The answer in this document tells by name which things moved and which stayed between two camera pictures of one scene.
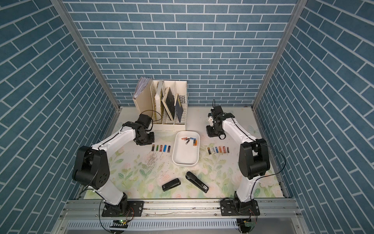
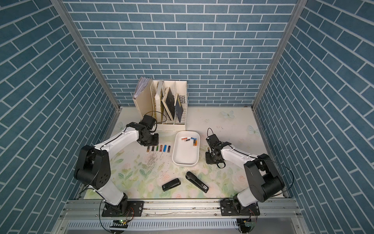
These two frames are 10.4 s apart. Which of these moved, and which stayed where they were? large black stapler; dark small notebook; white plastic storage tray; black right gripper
Moved: black right gripper
Stayed: dark small notebook; white plastic storage tray; large black stapler
